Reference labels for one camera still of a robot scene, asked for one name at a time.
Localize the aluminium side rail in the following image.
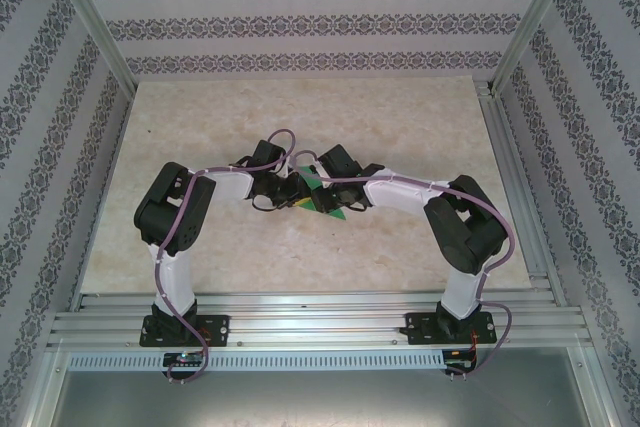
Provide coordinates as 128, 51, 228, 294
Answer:
474, 79, 569, 308

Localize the green square paper sheet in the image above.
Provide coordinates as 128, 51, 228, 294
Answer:
294, 166, 347, 222

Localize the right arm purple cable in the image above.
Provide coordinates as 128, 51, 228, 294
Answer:
291, 148, 516, 378

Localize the left gripper black cable loop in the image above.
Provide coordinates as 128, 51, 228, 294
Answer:
249, 196, 282, 214

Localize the aluminium frame post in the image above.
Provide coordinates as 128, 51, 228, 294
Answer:
42, 0, 139, 93
492, 0, 584, 96

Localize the aluminium mounting rail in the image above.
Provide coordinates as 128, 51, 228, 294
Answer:
47, 290, 594, 349

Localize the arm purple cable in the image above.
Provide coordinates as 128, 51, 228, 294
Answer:
291, 148, 516, 378
152, 128, 301, 387

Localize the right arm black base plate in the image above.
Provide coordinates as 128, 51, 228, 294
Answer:
405, 310, 497, 346

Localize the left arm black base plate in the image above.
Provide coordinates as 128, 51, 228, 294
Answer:
140, 314, 231, 348

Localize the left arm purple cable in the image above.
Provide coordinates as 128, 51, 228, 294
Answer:
152, 128, 301, 387

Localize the slotted white cable duct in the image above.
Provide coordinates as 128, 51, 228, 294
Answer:
67, 350, 446, 372

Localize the grey metal panel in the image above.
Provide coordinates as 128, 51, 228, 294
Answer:
49, 369, 601, 427

